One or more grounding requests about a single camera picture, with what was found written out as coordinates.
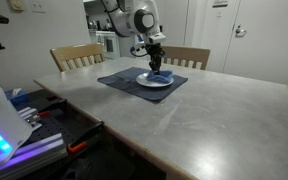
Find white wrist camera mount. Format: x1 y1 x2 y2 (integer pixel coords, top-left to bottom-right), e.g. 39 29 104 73
146 31 168 46

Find black clamp orange handle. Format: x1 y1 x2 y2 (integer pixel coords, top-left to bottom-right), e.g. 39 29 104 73
66 120 106 155
36 98 68 118

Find black perforated breadboard plate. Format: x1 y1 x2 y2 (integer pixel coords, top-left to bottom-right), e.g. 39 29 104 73
17 109 100 148

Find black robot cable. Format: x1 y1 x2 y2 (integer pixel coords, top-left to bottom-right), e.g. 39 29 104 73
129 33 151 58

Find silver lever door handle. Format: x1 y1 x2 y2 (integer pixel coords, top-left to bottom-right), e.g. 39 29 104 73
234 24 248 38

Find white door sign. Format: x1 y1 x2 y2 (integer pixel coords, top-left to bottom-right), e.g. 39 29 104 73
212 0 229 9

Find blue tissue box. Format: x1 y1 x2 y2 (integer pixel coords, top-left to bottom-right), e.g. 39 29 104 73
4 88 29 107

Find stacked aluminium extrusion blocks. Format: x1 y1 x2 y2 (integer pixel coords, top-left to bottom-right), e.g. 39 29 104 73
17 106 43 132

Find white round plate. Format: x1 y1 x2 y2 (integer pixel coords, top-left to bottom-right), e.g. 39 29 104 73
135 71 176 88

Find blue towel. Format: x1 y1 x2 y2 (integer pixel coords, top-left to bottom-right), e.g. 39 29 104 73
146 69 174 85

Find light wooden slat-back chair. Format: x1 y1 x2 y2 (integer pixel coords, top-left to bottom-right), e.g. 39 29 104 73
49 43 106 73
159 45 212 71

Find white kitchen stove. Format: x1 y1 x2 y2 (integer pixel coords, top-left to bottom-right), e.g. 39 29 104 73
95 30 121 61

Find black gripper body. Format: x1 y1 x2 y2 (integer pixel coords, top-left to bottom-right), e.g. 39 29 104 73
148 43 165 61

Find white door with lever handle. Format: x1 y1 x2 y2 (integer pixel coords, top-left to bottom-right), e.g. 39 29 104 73
222 0 288 87

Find dark blue cloth placemat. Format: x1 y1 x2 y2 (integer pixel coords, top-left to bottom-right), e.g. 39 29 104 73
97 66 189 104

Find beige wall thermostat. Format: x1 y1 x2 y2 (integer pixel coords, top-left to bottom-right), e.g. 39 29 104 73
9 0 25 12

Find grey kitchen base cabinet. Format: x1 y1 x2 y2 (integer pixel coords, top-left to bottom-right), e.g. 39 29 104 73
118 35 137 60

